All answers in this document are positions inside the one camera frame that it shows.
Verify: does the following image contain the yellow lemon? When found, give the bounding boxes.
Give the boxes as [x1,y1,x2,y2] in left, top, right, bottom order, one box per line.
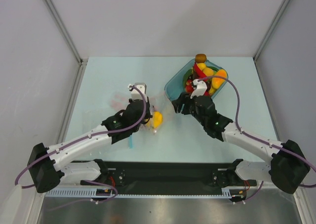
[197,63,206,71]

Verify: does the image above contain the red chili pepper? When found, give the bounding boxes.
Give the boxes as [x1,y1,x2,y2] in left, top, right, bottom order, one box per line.
[193,62,206,79]

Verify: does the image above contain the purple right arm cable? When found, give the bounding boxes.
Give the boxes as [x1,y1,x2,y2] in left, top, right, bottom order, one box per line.
[196,76,316,187]

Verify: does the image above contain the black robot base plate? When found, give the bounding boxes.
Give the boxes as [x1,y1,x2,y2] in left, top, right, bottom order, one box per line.
[93,161,257,196]

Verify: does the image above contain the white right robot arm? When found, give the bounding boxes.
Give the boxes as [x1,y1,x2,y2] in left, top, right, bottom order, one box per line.
[172,92,311,194]

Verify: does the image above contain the aluminium frame rail right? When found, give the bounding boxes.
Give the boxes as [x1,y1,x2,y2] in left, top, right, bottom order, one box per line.
[253,0,297,61]

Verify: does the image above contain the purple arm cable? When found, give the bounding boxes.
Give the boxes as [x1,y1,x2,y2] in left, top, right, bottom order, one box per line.
[196,76,316,187]
[14,85,147,188]

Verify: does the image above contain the orange-yellow apricot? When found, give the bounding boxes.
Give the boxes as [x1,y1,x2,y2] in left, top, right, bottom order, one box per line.
[202,67,214,77]

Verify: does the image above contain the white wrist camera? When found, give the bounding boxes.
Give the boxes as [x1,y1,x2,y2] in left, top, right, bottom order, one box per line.
[190,79,207,99]
[128,83,148,102]

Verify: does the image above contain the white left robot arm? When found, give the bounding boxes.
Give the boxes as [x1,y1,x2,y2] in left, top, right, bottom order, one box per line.
[28,97,153,193]

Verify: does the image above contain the teal plastic basket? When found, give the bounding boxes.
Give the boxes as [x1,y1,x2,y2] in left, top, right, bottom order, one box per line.
[164,59,223,101]

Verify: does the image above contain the aluminium frame rail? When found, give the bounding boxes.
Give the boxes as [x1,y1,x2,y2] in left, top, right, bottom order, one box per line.
[253,0,297,61]
[42,0,86,143]

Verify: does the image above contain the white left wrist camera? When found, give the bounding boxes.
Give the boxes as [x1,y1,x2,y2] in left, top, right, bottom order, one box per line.
[128,83,148,102]

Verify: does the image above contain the brown kiwi fruit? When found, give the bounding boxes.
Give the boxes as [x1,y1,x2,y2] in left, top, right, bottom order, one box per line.
[195,53,207,63]

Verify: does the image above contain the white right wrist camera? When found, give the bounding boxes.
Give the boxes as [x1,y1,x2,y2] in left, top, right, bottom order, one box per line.
[190,79,207,99]

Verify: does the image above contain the yellow bell pepper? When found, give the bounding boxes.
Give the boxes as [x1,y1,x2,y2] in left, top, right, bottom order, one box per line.
[146,111,163,130]

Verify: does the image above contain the clear bag, blue zipper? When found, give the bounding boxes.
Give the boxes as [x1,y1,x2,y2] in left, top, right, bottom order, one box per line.
[80,109,133,161]

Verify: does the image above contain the red strawberry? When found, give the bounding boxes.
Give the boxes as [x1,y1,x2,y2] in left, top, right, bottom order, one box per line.
[185,81,194,93]

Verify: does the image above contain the white slotted cable duct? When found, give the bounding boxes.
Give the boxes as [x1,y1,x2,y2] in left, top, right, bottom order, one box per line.
[45,186,117,199]

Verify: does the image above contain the aluminium frame rail left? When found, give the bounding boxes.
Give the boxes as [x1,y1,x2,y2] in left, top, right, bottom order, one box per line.
[42,0,86,143]

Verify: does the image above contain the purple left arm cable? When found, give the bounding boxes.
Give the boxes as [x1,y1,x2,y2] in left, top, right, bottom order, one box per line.
[14,85,147,188]

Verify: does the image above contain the yellow-orange mango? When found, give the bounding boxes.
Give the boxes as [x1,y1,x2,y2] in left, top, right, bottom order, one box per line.
[211,69,228,90]

